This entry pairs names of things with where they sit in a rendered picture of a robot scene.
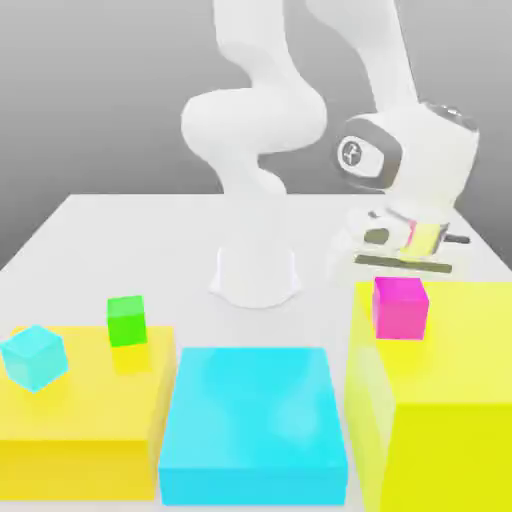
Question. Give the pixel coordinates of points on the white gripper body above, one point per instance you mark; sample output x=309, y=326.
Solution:
x=400, y=264

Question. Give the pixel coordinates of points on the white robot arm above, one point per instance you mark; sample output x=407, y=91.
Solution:
x=256, y=120

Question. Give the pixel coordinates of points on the small magenta cube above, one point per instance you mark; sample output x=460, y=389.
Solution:
x=400, y=310

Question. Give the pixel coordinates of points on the small green cube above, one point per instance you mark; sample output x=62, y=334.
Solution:
x=126, y=322

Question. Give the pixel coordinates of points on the small cyan cube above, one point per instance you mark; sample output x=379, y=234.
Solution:
x=35, y=358

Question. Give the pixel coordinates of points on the large lemon yellow box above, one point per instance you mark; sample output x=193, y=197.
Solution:
x=436, y=396

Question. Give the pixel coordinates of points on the large cyan box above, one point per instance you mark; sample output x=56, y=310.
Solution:
x=252, y=424

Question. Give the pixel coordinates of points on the large orange-yellow box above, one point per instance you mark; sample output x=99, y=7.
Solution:
x=84, y=408

